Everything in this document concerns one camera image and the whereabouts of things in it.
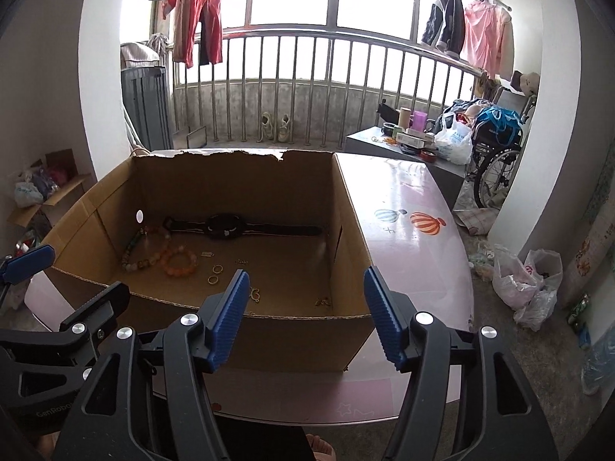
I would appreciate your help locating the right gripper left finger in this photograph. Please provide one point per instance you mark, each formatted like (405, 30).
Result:
(111, 418)

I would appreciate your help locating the grey cabinet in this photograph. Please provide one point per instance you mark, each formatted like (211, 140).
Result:
(145, 96)

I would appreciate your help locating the wheelchair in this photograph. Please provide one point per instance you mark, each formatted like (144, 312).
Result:
(497, 137)

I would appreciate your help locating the brown cardboard box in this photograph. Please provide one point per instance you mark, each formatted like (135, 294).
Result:
(175, 229)

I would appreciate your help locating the red hanging clothes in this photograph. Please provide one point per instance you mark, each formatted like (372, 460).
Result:
(188, 14)

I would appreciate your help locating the pink hanging shirt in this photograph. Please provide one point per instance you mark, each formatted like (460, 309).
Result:
(489, 39)

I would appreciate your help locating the white plastic bag on floor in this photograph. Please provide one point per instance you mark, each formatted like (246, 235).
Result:
(529, 287)

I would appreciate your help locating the metal balcony railing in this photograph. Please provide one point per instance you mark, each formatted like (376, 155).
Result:
(329, 81)

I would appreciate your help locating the white plastic bag on table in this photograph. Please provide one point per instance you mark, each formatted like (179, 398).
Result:
(454, 140)

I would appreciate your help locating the small cardboard box on floor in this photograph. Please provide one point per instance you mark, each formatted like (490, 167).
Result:
(45, 191)

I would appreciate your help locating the dark hanging jacket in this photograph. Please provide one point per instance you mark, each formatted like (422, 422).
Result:
(445, 29)

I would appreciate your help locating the grey side table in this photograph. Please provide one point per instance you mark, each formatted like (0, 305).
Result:
(448, 176)

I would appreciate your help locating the small gold earring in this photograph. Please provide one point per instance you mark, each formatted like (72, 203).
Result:
(325, 302)

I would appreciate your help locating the pair of beige shoes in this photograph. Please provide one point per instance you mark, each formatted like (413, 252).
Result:
(274, 130)

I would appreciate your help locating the gold earring in box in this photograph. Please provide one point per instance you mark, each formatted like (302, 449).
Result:
(255, 295)

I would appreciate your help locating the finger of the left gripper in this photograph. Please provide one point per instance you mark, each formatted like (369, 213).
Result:
(18, 269)

